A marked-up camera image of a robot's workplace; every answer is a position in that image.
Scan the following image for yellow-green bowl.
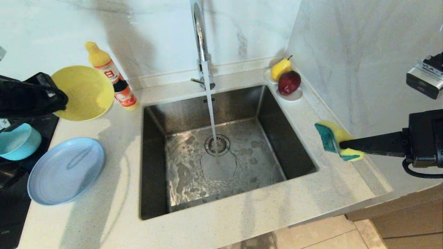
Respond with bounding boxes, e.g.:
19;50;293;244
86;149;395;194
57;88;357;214
51;66;115;121

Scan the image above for teal bowl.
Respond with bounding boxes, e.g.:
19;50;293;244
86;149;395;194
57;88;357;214
0;123;42;161

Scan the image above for yellow sponge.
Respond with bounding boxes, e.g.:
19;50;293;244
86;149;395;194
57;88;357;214
314;120;365;162

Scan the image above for orange dish soap bottle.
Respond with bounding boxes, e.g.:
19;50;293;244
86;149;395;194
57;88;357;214
85;41;139;111

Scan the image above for chrome faucet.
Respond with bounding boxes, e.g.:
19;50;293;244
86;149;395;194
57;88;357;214
190;0;216;91

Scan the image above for stainless steel sink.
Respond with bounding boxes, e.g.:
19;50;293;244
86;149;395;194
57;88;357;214
138;85;318;221

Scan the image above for metal sink drain strainer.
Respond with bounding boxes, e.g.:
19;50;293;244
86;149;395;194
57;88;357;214
205;134;231;157

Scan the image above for gray plate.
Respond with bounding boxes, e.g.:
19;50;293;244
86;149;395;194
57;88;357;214
28;137;105;206

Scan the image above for light wooden cabinet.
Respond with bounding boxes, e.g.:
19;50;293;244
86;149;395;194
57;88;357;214
346;185;443;249

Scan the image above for small white fruit dish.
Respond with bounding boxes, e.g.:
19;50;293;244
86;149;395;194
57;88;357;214
265;68;304;102

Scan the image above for dark red apple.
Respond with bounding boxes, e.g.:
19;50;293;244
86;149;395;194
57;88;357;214
278;71;302;96

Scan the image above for yellow pear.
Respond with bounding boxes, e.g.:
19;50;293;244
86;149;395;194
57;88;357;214
270;55;293;81

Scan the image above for black induction cooktop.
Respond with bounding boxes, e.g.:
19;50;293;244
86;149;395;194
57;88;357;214
0;114;59;249

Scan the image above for running water stream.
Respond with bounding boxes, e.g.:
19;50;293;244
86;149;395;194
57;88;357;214
202;62;222;163

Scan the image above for black camera cable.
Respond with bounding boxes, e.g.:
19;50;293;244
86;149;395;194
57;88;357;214
401;52;443;179

